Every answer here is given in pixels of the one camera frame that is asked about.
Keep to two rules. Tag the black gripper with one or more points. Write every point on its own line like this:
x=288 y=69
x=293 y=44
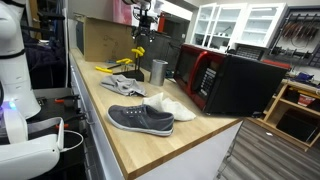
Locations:
x=144 y=21

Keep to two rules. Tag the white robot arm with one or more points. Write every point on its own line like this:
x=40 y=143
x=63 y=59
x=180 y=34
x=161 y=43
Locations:
x=16 y=66

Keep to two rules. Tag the black wedge hex key rack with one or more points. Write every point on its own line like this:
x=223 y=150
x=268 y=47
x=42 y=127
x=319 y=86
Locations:
x=133 y=76

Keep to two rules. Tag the dark gray foam panel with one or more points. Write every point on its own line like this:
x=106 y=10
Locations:
x=166 y=50

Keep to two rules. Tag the large cardboard box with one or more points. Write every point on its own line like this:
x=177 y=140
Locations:
x=103 y=40

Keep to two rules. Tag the metal cup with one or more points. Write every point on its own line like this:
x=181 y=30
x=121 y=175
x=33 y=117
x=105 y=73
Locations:
x=158 y=73

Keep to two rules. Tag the small blue item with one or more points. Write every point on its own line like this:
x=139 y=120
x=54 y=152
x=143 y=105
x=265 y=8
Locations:
x=111 y=61

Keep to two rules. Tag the gray cloth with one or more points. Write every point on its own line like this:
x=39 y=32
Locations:
x=121 y=85

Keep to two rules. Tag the white cloth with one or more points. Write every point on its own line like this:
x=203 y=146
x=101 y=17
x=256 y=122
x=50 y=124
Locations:
x=173 y=108

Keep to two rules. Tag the dark gray sneaker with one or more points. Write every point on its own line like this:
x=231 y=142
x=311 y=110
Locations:
x=143 y=118

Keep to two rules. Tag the black orange bar clamp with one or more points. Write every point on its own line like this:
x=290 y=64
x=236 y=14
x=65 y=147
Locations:
x=68 y=98
x=71 y=120

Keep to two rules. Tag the red black microwave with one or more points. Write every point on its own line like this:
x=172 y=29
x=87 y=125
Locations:
x=246 y=83

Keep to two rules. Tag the white glass-door cabinet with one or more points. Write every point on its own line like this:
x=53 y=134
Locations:
x=260 y=30

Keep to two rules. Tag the wooden shelf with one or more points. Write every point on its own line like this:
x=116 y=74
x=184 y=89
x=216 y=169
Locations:
x=280 y=103

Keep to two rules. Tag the black tool pegboard wall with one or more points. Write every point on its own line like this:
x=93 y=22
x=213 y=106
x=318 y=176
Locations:
x=300 y=33

